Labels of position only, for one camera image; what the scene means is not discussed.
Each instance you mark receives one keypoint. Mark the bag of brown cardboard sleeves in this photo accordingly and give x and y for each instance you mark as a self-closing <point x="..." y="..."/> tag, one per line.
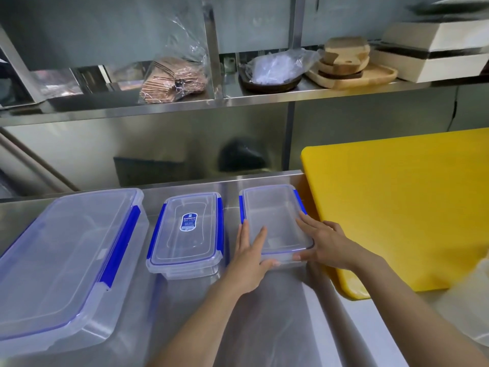
<point x="172" y="78"/>

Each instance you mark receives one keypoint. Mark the stainless steel shelf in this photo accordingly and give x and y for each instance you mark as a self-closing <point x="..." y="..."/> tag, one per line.
<point x="267" y="100"/>

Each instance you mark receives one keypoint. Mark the person's right hand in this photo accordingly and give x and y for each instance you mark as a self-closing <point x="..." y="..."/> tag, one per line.
<point x="332" y="244"/>

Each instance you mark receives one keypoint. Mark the yellow plastic cutting board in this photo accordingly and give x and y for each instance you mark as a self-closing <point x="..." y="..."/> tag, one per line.
<point x="401" y="198"/>

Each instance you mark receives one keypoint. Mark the person's left middle finger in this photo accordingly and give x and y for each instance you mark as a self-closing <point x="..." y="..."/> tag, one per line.
<point x="242" y="236"/>

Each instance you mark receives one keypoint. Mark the rectangular wooden tray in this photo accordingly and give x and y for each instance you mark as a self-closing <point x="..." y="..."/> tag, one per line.
<point x="366" y="78"/>

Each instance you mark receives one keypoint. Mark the person's right forearm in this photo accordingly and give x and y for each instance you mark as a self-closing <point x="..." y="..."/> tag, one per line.
<point x="412" y="301"/>

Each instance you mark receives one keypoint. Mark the person's right thumb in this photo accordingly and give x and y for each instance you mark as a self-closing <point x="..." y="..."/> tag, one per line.
<point x="303" y="256"/>

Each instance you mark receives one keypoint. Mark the person's left thumb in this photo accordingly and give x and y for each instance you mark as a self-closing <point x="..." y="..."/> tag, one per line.
<point x="270" y="264"/>

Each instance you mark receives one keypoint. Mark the plain clear plastic food container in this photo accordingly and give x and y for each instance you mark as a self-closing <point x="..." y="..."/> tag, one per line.
<point x="273" y="214"/>

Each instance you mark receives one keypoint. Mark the large clear plastic food container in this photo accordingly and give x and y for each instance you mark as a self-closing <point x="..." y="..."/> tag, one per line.
<point x="57" y="263"/>

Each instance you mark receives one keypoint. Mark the person's left hand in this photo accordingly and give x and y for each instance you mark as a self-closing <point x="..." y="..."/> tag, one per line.
<point x="246" y="269"/>

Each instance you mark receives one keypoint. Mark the labelled clear plastic food container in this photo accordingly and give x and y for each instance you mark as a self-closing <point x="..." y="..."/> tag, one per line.
<point x="183" y="244"/>

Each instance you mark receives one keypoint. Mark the white box with dark stripe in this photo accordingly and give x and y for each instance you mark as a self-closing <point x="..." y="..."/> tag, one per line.
<point x="431" y="36"/>
<point x="431" y="66"/>

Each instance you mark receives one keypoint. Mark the light wooden serving board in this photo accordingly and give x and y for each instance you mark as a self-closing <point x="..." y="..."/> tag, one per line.
<point x="345" y="47"/>

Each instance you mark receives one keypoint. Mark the dark round plate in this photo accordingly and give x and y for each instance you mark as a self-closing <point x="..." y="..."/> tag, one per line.
<point x="267" y="87"/>

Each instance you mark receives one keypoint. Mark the dark round wooden coaster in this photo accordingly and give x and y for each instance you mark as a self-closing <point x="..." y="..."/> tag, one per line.
<point x="340" y="75"/>

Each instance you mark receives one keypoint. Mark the dark flat dish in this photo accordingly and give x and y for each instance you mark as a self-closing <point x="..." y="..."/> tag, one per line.
<point x="447" y="7"/>

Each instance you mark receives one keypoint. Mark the person's left forearm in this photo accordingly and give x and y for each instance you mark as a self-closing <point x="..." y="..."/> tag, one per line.
<point x="206" y="324"/>

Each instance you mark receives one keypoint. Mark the round wooden serving board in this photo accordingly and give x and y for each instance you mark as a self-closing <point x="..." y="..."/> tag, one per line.
<point x="344" y="67"/>

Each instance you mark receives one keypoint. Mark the crumpled clear plastic bag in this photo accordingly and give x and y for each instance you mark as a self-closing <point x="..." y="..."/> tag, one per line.
<point x="275" y="66"/>

